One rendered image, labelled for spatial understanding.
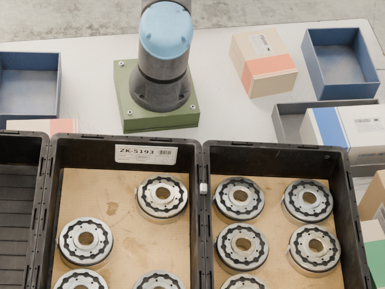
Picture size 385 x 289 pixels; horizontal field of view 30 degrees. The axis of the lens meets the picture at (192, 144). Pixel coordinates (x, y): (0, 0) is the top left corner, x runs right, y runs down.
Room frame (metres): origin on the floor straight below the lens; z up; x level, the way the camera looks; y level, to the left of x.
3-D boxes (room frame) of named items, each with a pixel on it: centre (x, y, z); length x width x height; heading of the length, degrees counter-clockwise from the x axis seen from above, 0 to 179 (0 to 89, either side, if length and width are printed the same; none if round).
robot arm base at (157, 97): (1.14, 0.10, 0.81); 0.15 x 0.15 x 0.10
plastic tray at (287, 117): (1.11, -0.34, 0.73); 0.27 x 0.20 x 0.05; 105
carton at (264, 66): (1.31, -0.14, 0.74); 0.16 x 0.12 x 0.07; 26
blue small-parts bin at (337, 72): (1.35, -0.34, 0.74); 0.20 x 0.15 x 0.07; 16
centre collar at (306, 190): (0.83, -0.25, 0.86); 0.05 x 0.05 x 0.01
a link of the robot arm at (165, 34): (1.15, 0.10, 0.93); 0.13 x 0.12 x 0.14; 7
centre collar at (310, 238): (0.72, -0.27, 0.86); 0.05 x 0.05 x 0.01
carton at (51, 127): (0.92, 0.33, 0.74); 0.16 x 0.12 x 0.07; 104
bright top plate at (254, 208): (0.80, -0.11, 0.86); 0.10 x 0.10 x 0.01
